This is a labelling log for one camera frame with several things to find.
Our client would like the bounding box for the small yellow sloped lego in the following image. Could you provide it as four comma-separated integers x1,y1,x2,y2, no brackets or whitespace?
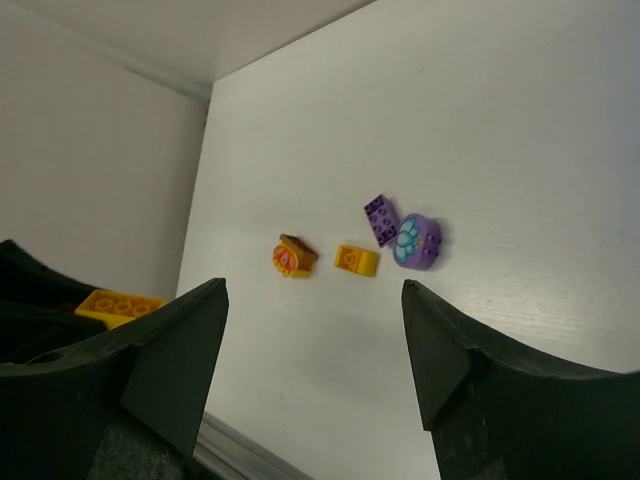
334,244,380,277

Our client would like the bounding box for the yellow round orange-print lego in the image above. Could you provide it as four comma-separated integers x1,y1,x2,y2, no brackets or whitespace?
272,243,312,279

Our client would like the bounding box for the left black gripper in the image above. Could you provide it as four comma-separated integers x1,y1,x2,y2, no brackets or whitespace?
1,240,106,364

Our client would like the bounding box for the purple round flower lego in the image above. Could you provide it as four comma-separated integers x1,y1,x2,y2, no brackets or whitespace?
393,213,443,271

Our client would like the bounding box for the yellow lego brick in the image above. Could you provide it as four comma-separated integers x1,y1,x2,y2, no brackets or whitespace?
74,289,167,330

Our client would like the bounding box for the purple rectangular lego brick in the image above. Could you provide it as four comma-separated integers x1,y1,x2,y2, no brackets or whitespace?
364,194,400,248

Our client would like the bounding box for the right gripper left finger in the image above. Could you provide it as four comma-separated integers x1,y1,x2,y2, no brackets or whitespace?
1,278,229,479

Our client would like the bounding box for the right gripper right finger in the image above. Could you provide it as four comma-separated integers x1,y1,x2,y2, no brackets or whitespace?
401,280,639,479

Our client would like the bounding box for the brown lego plate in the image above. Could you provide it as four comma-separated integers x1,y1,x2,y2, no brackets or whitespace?
279,234,319,263

